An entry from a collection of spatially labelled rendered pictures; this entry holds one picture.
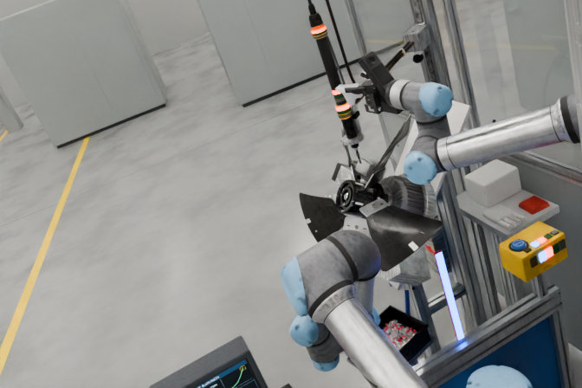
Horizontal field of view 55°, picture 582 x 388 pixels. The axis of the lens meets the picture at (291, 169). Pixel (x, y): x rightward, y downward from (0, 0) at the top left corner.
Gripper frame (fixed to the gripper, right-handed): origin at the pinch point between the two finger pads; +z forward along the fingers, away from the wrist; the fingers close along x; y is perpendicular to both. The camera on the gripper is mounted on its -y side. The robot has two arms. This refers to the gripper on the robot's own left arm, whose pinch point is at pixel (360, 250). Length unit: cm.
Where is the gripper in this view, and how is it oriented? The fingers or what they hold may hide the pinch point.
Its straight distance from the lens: 171.2
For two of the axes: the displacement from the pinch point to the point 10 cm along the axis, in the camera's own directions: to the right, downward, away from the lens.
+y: -7.8, 1.1, 6.2
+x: 4.0, 8.4, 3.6
